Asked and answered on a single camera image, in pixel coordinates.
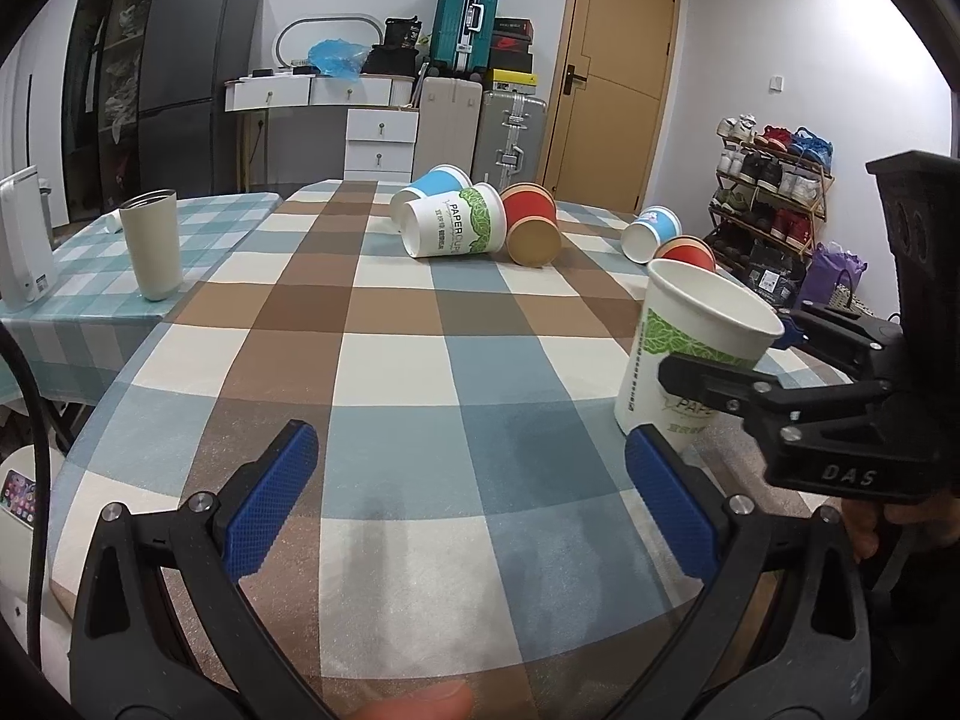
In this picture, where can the dark glass display cabinet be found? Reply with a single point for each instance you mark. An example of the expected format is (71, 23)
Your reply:
(105, 82)

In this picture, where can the yellow black shoe box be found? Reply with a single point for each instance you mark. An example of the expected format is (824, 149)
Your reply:
(514, 81)

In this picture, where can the person's left hand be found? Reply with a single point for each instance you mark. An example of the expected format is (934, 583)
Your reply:
(420, 705)

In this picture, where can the brown kraft paper cup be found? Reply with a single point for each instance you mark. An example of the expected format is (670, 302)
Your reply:
(534, 244)

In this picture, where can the black bag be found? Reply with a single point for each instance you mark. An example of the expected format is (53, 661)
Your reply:
(394, 45)

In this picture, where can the smartphone with lit screen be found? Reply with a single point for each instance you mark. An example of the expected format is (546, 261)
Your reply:
(21, 499)

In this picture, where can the dark grey refrigerator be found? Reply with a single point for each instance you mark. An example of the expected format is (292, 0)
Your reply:
(195, 75)

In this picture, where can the blue plastic bag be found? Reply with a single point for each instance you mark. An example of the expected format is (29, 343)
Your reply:
(337, 58)

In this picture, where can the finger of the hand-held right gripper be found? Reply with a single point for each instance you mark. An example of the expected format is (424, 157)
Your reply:
(840, 337)
(720, 388)

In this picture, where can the white drawer dresser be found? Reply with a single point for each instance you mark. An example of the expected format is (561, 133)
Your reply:
(360, 112)

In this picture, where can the oval vanity mirror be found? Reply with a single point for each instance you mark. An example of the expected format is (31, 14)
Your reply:
(289, 34)

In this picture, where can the white tabletop appliance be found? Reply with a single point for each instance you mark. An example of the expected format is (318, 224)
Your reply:
(22, 240)

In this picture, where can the brown blue checkered tablecloth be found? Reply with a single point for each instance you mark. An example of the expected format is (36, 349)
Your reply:
(420, 405)

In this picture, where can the teal hard suitcase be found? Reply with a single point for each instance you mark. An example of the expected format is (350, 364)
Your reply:
(465, 22)

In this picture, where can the purple shopping bag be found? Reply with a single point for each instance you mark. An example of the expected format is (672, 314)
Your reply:
(829, 274)

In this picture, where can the silver hard suitcase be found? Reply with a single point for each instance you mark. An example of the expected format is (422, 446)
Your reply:
(510, 135)

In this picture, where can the beige hard suitcase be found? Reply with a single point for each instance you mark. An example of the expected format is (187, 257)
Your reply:
(448, 127)

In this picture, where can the white paper cup blue print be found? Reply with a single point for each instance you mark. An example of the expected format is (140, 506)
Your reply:
(649, 234)

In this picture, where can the shoe rack with shoes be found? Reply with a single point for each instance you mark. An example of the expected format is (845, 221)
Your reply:
(772, 180)

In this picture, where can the beige metal tumbler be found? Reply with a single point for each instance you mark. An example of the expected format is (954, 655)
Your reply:
(152, 247)

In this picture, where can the white green-leaf paper cup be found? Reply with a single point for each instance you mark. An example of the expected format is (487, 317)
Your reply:
(697, 322)
(454, 225)

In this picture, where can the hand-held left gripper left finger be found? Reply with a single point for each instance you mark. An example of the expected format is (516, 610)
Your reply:
(274, 495)

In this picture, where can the person's right hand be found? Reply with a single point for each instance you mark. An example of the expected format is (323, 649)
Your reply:
(866, 525)

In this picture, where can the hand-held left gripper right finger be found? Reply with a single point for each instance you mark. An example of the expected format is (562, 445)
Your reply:
(671, 502)

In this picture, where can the teal checkered tablecloth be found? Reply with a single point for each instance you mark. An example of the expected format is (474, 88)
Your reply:
(82, 285)

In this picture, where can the red paper cup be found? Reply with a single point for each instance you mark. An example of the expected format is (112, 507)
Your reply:
(529, 202)
(686, 249)

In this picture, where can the wooden door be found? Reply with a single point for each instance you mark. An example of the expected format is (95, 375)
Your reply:
(615, 67)

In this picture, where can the black red shoe box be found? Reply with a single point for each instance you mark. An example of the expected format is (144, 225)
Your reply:
(514, 30)

